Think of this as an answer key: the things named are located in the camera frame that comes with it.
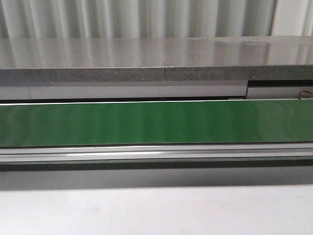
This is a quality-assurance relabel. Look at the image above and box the green conveyor belt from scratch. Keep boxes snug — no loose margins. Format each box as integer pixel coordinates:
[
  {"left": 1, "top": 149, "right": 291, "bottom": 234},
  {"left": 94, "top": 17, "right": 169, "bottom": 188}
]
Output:
[{"left": 0, "top": 100, "right": 313, "bottom": 147}]

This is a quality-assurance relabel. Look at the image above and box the grey stone countertop slab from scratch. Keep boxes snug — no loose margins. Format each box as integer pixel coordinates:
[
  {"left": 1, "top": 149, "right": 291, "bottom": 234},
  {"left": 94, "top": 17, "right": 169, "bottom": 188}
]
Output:
[{"left": 0, "top": 36, "right": 313, "bottom": 84}]

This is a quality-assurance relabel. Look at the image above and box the white curtain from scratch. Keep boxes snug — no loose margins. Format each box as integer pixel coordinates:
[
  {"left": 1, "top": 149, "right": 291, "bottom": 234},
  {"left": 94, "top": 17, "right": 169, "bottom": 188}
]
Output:
[{"left": 0, "top": 0, "right": 313, "bottom": 38}]

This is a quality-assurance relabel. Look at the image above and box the aluminium conveyor front rail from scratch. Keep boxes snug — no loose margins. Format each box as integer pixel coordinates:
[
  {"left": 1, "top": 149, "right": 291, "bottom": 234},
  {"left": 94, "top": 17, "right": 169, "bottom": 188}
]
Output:
[{"left": 0, "top": 142, "right": 313, "bottom": 162}]

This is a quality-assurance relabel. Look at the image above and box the grey rear conveyor rail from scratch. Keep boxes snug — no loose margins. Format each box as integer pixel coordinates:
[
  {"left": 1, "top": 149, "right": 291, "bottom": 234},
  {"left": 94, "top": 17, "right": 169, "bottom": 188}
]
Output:
[{"left": 0, "top": 80, "right": 313, "bottom": 101}]

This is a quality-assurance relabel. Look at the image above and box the red wire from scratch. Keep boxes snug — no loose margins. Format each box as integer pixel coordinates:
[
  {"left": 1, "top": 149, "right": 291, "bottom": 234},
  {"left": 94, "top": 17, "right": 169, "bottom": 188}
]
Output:
[{"left": 297, "top": 90, "right": 313, "bottom": 100}]

